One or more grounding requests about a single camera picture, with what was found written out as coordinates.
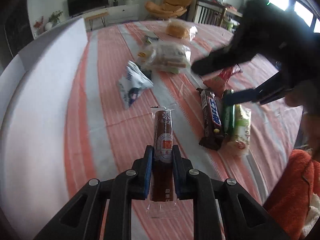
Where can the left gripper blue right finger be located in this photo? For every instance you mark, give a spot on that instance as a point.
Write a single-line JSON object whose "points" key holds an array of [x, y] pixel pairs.
{"points": [[185, 183]]}

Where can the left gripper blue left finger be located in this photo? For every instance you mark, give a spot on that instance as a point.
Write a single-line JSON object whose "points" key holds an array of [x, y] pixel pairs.
{"points": [[140, 184]]}

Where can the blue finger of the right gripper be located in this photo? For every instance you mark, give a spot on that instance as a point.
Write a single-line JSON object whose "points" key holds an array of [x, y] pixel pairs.
{"points": [[271, 90], [220, 59]]}

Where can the brown haw roll snack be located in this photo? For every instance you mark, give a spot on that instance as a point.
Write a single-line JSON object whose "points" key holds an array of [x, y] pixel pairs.
{"points": [[162, 203]]}

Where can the red snack packet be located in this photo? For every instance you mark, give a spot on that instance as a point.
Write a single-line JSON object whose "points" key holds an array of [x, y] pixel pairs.
{"points": [[218, 83]]}

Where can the brown snickers bar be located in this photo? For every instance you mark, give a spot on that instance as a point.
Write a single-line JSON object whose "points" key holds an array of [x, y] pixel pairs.
{"points": [[213, 130]]}

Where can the dark wooden chair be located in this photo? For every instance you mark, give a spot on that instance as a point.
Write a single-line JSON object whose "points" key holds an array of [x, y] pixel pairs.
{"points": [[211, 13]]}

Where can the bread in clear bag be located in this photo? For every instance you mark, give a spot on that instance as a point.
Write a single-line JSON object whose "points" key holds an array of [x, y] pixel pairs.
{"points": [[181, 29]]}

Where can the clear bag of biscuits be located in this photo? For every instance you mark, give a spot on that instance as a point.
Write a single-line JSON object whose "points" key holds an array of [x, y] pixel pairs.
{"points": [[165, 57]]}

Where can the green snack stick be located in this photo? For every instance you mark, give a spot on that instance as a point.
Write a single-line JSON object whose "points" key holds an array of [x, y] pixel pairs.
{"points": [[228, 114]]}

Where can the pale green wafer pack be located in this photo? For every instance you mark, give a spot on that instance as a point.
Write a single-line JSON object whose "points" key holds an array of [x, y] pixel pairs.
{"points": [[239, 140]]}

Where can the orange lounge chair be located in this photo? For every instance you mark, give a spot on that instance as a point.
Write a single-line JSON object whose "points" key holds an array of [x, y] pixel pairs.
{"points": [[168, 9]]}

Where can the small green white packet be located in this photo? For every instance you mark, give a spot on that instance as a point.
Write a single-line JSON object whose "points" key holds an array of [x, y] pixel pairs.
{"points": [[147, 39]]}

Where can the striped red grey tablecloth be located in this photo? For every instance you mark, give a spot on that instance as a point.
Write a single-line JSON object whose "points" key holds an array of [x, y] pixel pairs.
{"points": [[102, 138]]}

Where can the blue white snack bag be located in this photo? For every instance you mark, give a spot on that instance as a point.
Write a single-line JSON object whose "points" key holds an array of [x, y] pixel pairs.
{"points": [[133, 84]]}

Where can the white tv cabinet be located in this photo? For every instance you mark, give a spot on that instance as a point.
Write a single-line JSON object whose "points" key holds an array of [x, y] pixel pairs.
{"points": [[118, 14]]}

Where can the wooden bench stool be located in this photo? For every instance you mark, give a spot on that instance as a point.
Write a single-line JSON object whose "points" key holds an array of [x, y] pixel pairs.
{"points": [[101, 16]]}

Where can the black television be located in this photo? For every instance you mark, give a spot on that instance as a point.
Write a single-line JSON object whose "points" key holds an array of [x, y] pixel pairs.
{"points": [[77, 7]]}

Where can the white storage box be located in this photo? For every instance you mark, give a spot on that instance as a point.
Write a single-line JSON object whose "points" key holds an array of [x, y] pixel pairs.
{"points": [[35, 89]]}

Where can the red flower plant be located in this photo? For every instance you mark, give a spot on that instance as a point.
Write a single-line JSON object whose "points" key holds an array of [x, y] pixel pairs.
{"points": [[39, 26]]}

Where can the dark tall cabinet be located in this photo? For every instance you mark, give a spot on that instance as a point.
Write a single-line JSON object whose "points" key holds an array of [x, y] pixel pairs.
{"points": [[17, 28]]}

